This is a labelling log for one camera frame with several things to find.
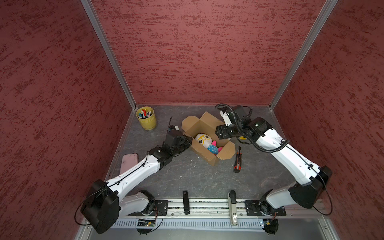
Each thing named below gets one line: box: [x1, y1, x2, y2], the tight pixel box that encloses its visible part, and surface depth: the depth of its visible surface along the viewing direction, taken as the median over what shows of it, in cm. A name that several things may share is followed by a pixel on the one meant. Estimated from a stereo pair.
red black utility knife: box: [233, 146, 242, 173], surface depth 91 cm
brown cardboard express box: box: [181, 111, 236, 166], surface depth 91 cm
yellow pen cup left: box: [136, 106, 157, 131], surface depth 101 cm
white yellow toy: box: [195, 133, 223, 156], surface depth 92 cm
